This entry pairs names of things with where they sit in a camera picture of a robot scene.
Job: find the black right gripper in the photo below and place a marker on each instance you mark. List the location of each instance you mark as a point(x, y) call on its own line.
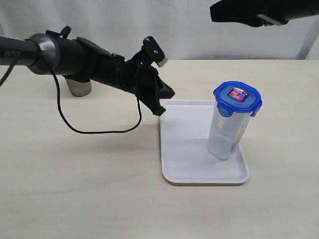
point(262, 12)

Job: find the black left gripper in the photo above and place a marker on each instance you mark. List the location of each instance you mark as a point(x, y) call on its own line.
point(151, 88)

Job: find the blue container lid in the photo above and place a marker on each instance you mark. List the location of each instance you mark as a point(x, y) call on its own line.
point(237, 97)

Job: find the stainless steel cup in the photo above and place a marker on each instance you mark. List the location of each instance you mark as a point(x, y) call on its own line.
point(79, 89)

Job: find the clear tall plastic container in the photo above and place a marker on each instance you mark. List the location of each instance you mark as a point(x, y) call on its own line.
point(226, 131)

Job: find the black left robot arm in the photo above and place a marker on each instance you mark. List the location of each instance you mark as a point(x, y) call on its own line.
point(81, 61)

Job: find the white plastic tray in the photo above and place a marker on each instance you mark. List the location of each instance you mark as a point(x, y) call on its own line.
point(184, 129)

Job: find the white backdrop curtain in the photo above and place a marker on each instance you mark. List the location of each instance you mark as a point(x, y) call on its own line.
point(182, 28)

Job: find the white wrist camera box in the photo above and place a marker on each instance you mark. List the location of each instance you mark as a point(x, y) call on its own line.
point(162, 62)

